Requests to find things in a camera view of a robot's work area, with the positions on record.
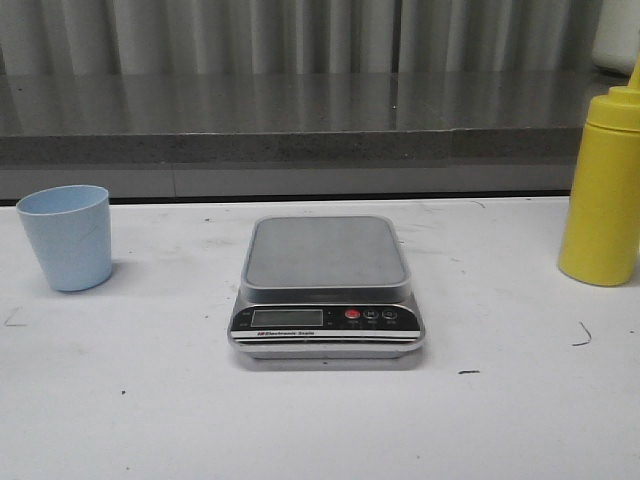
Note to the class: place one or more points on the yellow squeeze bottle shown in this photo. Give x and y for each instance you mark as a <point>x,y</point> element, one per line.
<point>600,243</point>

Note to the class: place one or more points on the silver digital kitchen scale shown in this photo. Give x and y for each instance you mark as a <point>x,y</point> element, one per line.
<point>325,288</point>

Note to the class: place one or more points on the light blue plastic cup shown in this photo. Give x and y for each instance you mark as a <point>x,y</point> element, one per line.
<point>69,228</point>

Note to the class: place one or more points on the white container in background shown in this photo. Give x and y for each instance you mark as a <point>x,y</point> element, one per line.
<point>616,43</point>

